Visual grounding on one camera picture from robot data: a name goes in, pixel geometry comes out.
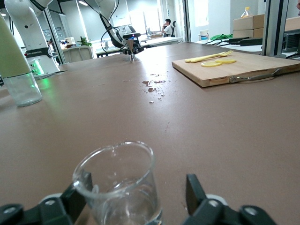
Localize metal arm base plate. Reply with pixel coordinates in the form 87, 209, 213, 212
32, 69, 68, 79

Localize yellow plastic knife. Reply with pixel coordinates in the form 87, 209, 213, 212
184, 52, 227, 63

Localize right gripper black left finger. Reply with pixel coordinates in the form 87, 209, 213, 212
0, 172, 93, 225

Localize clear shaker pale green top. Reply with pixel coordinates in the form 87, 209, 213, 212
0, 15, 43, 108

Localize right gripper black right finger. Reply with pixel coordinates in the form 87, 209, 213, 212
182, 173, 277, 225

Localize seated person white shirt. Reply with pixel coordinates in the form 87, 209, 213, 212
162, 18, 174, 38

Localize metal double cone jigger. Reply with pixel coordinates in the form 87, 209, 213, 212
126, 39, 138, 62

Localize black vented device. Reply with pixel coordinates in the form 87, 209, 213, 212
283, 31, 300, 51

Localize black power adapter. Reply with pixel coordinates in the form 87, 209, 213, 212
228, 37, 250, 44
240, 38, 263, 47

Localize aluminium frame profile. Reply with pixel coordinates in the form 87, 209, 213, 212
262, 0, 293, 57

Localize long white office desk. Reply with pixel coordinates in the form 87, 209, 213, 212
140, 37, 183, 47

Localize yellow lemon slice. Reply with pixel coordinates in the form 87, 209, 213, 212
215, 58, 237, 65
201, 61, 223, 68

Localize metal cutting board handle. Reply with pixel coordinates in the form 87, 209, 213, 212
229, 68, 282, 84

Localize wooden cutting board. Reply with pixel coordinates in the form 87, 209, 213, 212
172, 51, 300, 88

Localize green cloth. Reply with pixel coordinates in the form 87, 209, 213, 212
210, 33, 234, 41

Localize yellow plastic fork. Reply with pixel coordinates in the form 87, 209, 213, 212
191, 50, 234, 63

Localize cardboard box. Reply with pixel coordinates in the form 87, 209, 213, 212
232, 27, 264, 39
232, 14, 265, 30

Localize spilled liquid puddle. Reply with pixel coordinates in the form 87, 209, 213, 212
121, 73, 173, 104

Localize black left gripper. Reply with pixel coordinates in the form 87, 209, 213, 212
121, 38, 144, 55

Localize green potted plant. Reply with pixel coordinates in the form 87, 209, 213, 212
77, 36, 93, 47

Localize plastic bottle yellow cap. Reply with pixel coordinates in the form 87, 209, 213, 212
240, 6, 254, 19

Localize clear glass measuring beaker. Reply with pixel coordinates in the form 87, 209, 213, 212
72, 140, 163, 225

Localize beige office chair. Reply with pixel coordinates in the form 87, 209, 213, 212
62, 45, 94, 63

